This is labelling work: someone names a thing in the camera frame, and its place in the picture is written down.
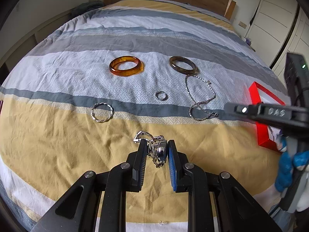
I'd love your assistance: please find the small dark ring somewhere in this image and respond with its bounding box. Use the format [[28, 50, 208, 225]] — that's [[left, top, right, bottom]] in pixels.
[[155, 90, 169, 101]]

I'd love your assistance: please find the twisted silver hoop bracelet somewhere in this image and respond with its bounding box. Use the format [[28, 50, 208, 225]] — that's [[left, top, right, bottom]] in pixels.
[[90, 101, 114, 123]]

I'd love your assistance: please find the silver bead chain necklace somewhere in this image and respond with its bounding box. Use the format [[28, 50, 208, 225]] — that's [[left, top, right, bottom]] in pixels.
[[184, 74, 220, 122]]

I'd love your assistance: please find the dark brown bangle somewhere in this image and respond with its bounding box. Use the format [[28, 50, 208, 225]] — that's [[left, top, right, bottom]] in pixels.
[[169, 56, 197, 75]]

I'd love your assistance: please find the amber orange bangle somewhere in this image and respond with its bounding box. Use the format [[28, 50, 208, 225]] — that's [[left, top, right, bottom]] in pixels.
[[109, 55, 144, 77]]

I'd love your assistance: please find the red jewelry box tray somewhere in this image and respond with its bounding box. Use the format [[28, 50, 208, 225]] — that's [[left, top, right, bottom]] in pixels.
[[249, 82, 285, 152]]

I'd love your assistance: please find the blue-gloved right hand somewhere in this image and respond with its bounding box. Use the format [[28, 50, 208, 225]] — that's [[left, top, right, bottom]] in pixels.
[[274, 135, 309, 213]]

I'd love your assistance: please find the striped bed duvet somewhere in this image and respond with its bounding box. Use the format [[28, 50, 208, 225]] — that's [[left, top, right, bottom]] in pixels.
[[1, 0, 289, 230]]

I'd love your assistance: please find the white wardrobe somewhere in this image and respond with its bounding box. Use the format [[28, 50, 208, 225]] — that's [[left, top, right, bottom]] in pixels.
[[246, 0, 308, 82]]

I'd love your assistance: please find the left side low cabinet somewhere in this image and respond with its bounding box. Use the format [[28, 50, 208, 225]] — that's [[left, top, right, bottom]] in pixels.
[[1, 6, 72, 82]]

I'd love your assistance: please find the dark cloth on cabinet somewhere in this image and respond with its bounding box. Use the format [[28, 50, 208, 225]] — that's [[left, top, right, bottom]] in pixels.
[[71, 1, 104, 18]]

